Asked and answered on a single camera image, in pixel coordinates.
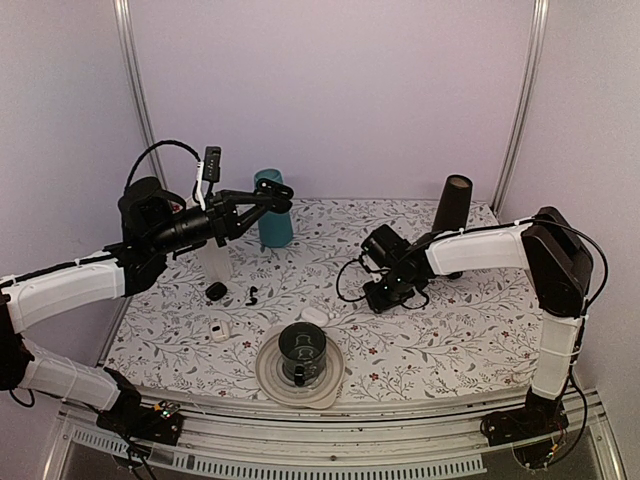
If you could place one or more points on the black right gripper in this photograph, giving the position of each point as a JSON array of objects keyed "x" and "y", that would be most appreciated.
[{"x": 380, "y": 304}]

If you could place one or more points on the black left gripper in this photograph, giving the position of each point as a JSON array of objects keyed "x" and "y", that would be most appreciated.
[{"x": 224, "y": 218}]

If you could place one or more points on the black oval charging case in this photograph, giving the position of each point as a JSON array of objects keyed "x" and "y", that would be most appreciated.
[{"x": 275, "y": 196}]

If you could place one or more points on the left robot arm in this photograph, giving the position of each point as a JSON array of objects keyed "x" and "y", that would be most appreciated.
[{"x": 156, "y": 224}]

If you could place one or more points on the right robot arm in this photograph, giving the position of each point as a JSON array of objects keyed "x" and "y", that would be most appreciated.
[{"x": 545, "y": 245}]

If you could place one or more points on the white open charging case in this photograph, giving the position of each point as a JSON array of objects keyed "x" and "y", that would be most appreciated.
[{"x": 315, "y": 316}]

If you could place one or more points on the small black earbud case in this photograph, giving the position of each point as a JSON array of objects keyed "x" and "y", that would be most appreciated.
[{"x": 216, "y": 291}]

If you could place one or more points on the small white earbud case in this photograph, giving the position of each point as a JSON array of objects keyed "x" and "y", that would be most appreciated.
[{"x": 219, "y": 332}]

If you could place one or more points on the teal cup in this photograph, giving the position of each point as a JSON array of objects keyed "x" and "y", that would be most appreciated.
[{"x": 275, "y": 230}]

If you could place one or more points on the clear plastic cup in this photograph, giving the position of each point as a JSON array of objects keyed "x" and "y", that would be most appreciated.
[{"x": 215, "y": 261}]

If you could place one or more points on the dark brown tall cup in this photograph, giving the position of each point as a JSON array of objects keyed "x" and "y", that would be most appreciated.
[{"x": 454, "y": 204}]

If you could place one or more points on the dark glass mug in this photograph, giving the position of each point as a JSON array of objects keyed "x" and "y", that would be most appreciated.
[{"x": 303, "y": 348}]

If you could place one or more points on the floral table cloth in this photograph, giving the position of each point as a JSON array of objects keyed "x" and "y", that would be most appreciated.
[{"x": 473, "y": 335}]

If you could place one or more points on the beige round plate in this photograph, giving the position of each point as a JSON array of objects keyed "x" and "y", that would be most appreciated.
[{"x": 321, "y": 394}]

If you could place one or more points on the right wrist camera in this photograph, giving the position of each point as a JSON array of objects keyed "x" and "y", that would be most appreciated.
[{"x": 368, "y": 264}]

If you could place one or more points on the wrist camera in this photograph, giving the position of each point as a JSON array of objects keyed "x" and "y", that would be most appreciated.
[
  {"x": 208, "y": 174},
  {"x": 368, "y": 264}
]

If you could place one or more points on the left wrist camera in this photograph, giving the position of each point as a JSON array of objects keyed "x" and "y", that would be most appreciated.
[{"x": 208, "y": 174}]

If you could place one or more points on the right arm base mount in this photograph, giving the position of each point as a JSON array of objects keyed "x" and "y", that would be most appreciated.
[{"x": 508, "y": 426}]

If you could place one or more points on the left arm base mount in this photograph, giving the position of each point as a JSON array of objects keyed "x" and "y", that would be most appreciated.
[{"x": 144, "y": 423}]

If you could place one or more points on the left aluminium frame post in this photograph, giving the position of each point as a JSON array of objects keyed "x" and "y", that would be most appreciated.
[{"x": 124, "y": 27}]

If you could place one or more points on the aluminium frame post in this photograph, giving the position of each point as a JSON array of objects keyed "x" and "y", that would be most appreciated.
[
  {"x": 124, "y": 27},
  {"x": 531, "y": 67}
]

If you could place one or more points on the right aluminium frame post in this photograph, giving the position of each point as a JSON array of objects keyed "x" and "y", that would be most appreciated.
[{"x": 531, "y": 67}]

